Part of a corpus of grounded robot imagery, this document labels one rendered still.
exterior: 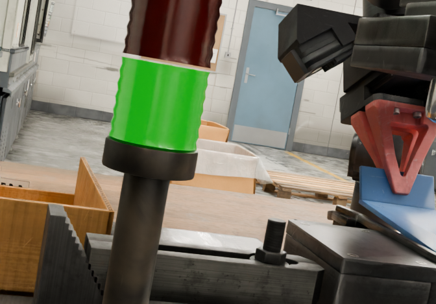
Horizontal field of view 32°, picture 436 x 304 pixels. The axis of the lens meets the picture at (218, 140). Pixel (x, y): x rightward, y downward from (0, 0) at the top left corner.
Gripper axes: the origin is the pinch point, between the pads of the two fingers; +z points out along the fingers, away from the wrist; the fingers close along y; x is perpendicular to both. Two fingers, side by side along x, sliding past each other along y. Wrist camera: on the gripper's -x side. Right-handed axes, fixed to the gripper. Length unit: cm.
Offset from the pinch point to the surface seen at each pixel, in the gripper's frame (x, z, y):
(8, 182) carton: -31.4, -1.8, -23.5
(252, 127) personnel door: 337, -363, -989
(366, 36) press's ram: -9.1, -7.2, 11.4
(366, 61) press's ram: -9.1, -5.3, 11.3
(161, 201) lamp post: -26.0, 9.5, 24.4
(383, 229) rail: -4.3, 5.1, 4.8
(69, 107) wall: 57, -360, -1012
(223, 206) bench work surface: -2.3, -6.4, -42.1
